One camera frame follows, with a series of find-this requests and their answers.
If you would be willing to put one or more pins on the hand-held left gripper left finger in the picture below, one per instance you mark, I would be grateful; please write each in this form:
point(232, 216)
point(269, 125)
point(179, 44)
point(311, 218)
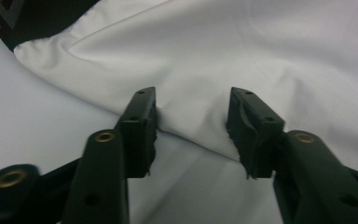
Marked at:
point(136, 140)

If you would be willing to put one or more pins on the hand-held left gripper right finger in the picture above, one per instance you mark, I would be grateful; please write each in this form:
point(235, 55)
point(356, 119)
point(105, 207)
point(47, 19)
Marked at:
point(261, 140)

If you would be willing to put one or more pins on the white table cover board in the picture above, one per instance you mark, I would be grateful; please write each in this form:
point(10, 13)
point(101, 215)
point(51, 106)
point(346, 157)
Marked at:
point(28, 124)

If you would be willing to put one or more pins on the white shorts with black waistband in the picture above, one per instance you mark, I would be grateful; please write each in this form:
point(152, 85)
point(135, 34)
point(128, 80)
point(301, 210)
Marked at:
point(199, 62)

